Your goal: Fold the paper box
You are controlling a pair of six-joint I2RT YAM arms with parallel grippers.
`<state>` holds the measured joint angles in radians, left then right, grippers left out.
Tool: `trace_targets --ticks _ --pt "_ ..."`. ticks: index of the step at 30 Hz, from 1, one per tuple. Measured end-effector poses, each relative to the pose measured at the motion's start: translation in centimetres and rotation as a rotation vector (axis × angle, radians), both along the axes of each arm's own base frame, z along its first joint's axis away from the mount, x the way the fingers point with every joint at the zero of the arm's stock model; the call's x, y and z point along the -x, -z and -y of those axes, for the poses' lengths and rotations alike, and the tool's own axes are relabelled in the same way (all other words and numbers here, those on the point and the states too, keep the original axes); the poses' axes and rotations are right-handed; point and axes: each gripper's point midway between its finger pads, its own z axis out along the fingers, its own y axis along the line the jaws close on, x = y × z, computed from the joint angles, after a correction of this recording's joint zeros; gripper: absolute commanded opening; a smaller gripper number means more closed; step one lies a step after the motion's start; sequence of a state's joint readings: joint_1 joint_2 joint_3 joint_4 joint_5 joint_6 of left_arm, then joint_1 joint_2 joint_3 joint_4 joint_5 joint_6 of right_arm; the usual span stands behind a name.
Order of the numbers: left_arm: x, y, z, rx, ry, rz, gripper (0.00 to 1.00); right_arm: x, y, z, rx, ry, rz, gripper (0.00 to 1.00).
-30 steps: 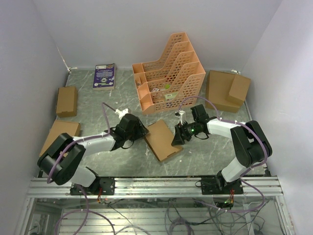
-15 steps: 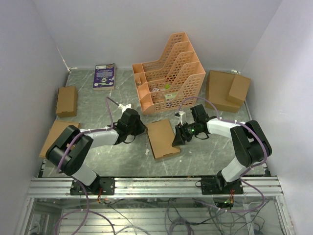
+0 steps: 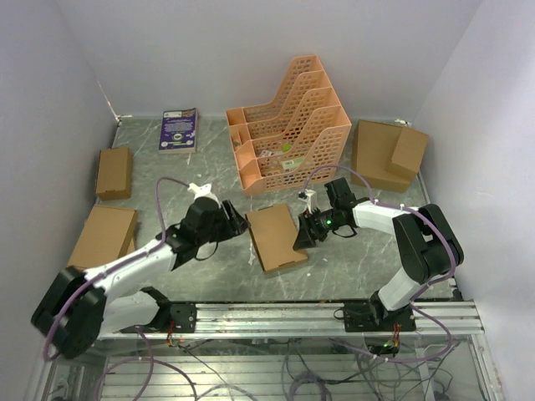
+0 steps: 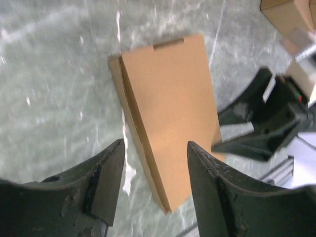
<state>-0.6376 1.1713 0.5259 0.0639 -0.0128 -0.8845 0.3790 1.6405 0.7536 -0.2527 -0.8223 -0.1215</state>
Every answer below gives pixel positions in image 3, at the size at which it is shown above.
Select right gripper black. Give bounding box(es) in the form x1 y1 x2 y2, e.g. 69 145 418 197
293 206 341 250

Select cardboard box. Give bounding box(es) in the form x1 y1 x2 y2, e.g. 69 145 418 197
351 120 429 193
95 147 133 201
68 205 138 270
246 203 308 274

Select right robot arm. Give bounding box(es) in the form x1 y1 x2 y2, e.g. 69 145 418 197
293 178 464 331

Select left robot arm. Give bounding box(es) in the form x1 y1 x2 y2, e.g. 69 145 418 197
31 196 248 360

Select green boxed item in organizer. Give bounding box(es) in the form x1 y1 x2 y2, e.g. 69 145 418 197
281 158 303 172

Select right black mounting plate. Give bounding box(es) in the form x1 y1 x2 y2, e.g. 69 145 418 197
341 302 416 332

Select black mounting plate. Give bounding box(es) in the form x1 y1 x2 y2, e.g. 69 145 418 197
121 302 197 333
341 302 416 332

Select peach plastic file organizer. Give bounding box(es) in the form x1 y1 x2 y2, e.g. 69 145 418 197
226 55 352 195

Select purple book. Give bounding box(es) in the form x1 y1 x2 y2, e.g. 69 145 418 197
158 108 198 154

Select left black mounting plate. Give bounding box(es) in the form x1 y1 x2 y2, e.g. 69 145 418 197
121 302 197 333

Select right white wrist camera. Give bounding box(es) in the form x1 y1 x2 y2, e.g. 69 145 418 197
298 189 318 214

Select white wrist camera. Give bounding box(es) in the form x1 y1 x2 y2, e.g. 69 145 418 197
298 189 318 214
187 183 220 204

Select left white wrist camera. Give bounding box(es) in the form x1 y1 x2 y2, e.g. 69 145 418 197
187 183 220 204

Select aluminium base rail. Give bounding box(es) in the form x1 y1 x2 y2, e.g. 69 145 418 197
99 300 484 339

